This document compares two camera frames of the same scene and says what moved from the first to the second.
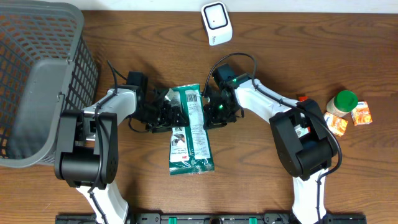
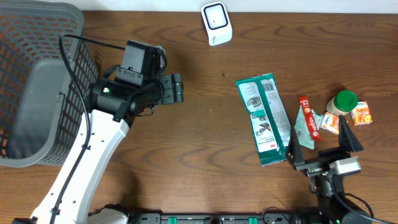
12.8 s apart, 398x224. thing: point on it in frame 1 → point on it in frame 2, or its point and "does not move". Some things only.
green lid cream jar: [343, 102] does not move
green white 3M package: [190, 147] → [268, 119]
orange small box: [361, 115] does not move
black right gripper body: [220, 114] → [321, 165]
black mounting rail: [213, 218] does not move
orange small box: [338, 125] does not move
